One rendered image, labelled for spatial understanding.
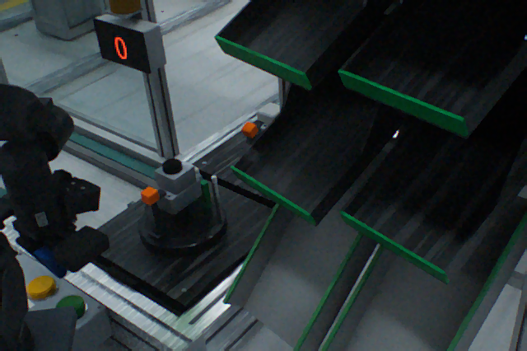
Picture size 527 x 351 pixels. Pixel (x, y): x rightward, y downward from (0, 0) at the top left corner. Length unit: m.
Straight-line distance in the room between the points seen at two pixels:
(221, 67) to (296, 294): 1.06
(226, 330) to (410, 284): 0.30
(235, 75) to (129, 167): 0.57
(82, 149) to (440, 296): 0.85
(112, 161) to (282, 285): 0.57
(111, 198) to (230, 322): 0.41
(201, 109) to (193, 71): 0.22
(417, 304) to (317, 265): 0.13
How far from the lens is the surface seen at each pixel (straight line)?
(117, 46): 1.12
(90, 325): 0.97
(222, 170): 1.17
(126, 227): 1.08
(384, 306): 0.80
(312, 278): 0.83
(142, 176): 1.25
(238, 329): 0.98
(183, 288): 0.95
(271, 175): 0.75
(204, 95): 1.66
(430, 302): 0.77
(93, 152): 1.35
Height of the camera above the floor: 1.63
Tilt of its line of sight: 35 degrees down
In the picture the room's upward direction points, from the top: 5 degrees counter-clockwise
